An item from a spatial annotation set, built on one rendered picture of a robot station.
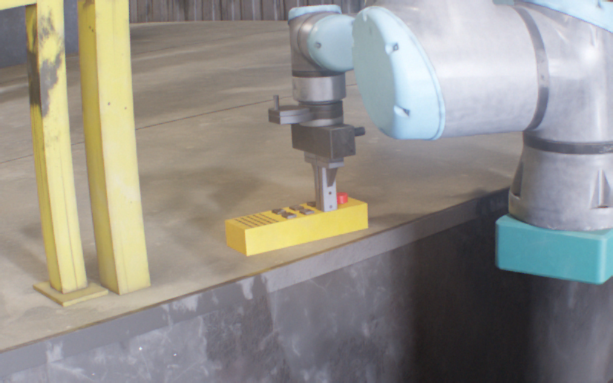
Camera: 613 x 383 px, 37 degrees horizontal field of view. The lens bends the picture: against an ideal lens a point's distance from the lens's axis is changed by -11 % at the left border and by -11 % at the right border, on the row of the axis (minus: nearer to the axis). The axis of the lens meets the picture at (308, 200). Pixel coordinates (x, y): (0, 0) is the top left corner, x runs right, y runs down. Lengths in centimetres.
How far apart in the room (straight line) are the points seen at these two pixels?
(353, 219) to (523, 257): 67
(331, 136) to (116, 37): 42
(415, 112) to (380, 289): 80
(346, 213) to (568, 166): 72
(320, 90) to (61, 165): 46
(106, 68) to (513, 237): 66
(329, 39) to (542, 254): 56
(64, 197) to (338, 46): 48
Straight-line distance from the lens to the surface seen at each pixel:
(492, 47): 103
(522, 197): 114
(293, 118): 164
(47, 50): 147
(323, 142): 166
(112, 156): 148
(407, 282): 183
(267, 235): 167
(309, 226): 171
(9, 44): 606
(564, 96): 108
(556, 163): 111
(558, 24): 109
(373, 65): 105
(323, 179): 171
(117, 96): 147
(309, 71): 165
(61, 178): 150
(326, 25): 151
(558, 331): 234
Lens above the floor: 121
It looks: 15 degrees down
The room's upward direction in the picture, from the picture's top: 4 degrees counter-clockwise
